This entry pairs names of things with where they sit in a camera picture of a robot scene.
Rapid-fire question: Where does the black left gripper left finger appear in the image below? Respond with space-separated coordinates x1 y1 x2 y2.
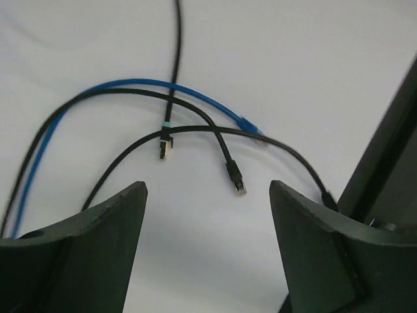
1 181 148 312

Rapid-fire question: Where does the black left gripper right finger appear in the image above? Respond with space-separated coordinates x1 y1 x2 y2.
269 181 416 312

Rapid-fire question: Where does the black thin loose cable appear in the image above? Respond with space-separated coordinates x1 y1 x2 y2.
81 125 338 213

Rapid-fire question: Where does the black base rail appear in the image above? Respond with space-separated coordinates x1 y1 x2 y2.
338 64 416 224

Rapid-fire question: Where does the black loose ethernet cable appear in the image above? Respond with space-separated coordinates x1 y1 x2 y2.
0 89 248 234

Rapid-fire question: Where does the black cable teal plug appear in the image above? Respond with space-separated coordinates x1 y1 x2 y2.
159 0 182 160

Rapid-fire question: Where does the blue loose ethernet cable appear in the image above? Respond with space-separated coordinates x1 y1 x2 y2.
9 77 268 239

